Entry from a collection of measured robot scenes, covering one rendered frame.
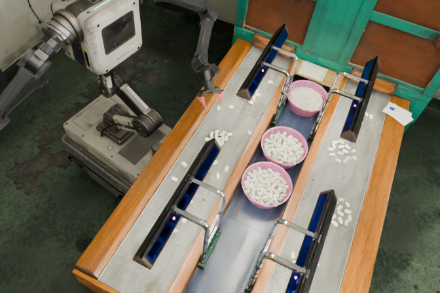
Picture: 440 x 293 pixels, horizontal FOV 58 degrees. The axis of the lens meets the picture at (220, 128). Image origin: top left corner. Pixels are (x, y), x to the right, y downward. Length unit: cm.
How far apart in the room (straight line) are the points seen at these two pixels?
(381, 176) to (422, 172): 123
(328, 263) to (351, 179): 51
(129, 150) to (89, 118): 39
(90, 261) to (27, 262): 98
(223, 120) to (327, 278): 102
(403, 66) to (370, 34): 29
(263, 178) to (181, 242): 57
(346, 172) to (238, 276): 83
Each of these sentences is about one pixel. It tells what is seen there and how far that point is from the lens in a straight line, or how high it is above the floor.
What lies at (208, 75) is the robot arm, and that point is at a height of 106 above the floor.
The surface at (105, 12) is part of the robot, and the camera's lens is 189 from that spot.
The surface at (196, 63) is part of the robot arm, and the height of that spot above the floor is 109.
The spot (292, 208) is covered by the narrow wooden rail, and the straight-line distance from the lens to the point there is 207.
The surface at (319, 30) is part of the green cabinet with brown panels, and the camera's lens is 264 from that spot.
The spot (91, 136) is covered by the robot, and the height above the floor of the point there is 47.
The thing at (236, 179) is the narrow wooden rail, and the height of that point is 76.
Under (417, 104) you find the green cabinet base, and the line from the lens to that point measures 285.
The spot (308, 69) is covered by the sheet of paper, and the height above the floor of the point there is 78.
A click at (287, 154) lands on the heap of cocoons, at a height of 72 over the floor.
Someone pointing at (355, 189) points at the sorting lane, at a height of 74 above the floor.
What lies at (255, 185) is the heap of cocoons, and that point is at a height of 74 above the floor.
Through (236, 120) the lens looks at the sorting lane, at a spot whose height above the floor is 74.
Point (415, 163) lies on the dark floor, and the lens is 357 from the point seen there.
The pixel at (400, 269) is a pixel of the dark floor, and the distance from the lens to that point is 305.
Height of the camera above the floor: 254
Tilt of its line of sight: 52 degrees down
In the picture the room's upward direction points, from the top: 8 degrees clockwise
